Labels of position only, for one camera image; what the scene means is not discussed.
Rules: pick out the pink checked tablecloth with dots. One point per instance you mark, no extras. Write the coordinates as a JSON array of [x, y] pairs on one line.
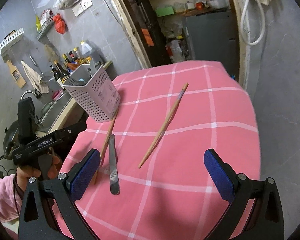
[[172, 195]]

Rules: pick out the pink left sleeve forearm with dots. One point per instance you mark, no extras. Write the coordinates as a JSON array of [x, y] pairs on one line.
[[10, 202]]

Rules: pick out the steel kitchen sink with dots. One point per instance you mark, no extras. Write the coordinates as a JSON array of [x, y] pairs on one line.
[[55, 109]]

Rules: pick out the steel table knife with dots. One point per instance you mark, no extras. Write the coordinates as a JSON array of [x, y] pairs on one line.
[[113, 174]]

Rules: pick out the yellow label sauce bottle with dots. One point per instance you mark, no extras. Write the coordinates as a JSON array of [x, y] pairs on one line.
[[63, 73]]

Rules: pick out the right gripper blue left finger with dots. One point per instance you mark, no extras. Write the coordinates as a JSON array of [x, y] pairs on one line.
[[37, 219]]

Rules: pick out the red plastic bag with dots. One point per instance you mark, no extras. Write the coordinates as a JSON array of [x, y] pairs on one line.
[[60, 25]]

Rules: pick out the green box on shelf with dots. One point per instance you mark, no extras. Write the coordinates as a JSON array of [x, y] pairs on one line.
[[164, 11]]

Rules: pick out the wooden chopstick purple band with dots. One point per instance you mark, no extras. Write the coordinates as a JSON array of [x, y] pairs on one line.
[[164, 126]]

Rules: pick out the white wall socket panel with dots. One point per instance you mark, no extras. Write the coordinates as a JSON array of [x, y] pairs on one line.
[[82, 6]]

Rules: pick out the grey cabinet in doorway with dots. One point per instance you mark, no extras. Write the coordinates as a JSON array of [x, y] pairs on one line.
[[213, 36]]

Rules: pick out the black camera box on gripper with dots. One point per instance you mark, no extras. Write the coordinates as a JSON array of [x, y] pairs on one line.
[[26, 121]]

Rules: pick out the white wall basket shelf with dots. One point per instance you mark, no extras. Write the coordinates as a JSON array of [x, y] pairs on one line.
[[10, 40]]

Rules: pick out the wooden grater board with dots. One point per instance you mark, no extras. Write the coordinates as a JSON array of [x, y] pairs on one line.
[[15, 72]]

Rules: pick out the person's left hand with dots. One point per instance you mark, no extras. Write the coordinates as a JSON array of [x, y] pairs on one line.
[[24, 173]]

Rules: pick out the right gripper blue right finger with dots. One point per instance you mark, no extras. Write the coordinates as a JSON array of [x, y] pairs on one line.
[[265, 220]]

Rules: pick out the red mug on cabinet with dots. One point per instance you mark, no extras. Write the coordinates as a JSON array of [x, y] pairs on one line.
[[199, 5]]

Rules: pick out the steel pot on cabinet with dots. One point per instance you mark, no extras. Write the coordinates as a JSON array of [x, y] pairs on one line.
[[217, 4]]

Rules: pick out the hanging beige towel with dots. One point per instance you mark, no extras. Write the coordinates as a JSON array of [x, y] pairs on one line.
[[35, 79]]

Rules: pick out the metal spice wall shelf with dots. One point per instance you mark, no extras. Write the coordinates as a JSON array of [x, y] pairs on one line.
[[47, 25]]

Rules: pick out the large oil jug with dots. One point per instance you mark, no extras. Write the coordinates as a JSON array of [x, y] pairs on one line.
[[87, 51]]

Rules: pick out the chrome faucet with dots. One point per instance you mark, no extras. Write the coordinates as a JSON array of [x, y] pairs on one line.
[[34, 92]]

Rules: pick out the dark sauce bottle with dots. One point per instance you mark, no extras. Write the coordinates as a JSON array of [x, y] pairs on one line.
[[56, 74]]

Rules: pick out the white perforated utensil holder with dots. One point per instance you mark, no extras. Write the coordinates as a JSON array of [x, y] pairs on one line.
[[99, 98]]

